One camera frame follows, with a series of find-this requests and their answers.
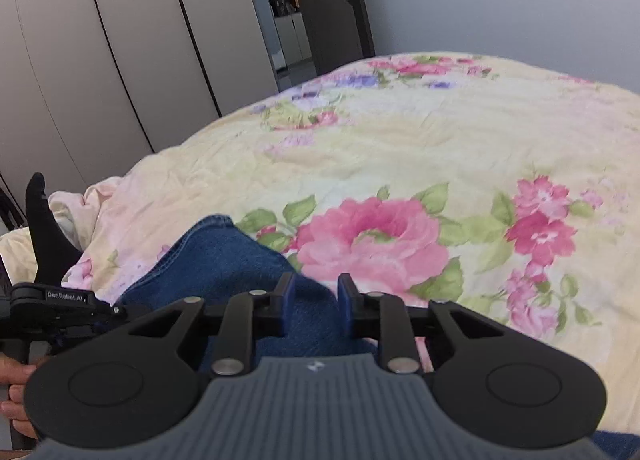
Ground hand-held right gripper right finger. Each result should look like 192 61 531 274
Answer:
337 273 507 374

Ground person's left hand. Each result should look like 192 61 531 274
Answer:
0 356 51 440

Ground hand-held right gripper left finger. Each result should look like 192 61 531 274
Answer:
129 272 297 376

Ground dark grey door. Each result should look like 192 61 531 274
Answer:
285 0 377 77

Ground dark wooden chair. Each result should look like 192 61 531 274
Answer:
0 174 27 231

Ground white cabinet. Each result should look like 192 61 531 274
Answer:
273 12 314 69

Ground blue denim pants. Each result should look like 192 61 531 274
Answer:
119 214 382 358

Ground floral yellow blanket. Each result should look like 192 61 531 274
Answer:
0 52 640 441

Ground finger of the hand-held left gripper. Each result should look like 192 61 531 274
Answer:
25 172 84 286

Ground cream pillow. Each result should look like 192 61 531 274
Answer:
0 229 41 287

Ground beige wardrobe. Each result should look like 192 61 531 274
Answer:
0 0 281 203

